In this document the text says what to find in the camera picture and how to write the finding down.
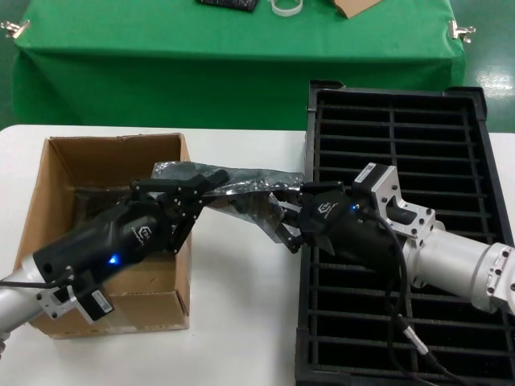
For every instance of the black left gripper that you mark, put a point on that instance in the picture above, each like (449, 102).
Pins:
(108, 241)

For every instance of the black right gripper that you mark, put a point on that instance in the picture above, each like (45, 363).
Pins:
(350, 229)

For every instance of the translucent antistatic bag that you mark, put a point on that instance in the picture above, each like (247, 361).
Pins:
(249, 181)

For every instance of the brown cardboard box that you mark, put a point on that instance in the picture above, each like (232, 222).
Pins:
(133, 317)

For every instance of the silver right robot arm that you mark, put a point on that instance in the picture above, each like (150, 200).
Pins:
(454, 261)

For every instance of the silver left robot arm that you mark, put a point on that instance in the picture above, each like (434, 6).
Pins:
(12, 297)

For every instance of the bagged graphics card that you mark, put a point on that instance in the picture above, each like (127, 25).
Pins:
(96, 205)

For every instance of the black slotted container tray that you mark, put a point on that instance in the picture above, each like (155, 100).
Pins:
(362, 321)

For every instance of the green tablecloth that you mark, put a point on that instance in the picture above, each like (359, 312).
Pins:
(201, 60)

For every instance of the clear tape roll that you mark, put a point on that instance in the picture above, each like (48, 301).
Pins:
(281, 13)

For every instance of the black glittery bag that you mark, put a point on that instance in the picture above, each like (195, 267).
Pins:
(229, 4)

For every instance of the brown cardboard piece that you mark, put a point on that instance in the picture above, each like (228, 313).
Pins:
(354, 7)

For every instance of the silver binder clip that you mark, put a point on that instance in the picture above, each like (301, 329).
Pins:
(18, 31)
(454, 30)

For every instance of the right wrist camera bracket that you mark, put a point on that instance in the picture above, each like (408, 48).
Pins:
(414, 221)

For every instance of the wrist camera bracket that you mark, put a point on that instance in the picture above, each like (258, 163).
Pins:
(96, 303)
(414, 221)

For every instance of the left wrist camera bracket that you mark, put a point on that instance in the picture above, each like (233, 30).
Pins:
(96, 303)

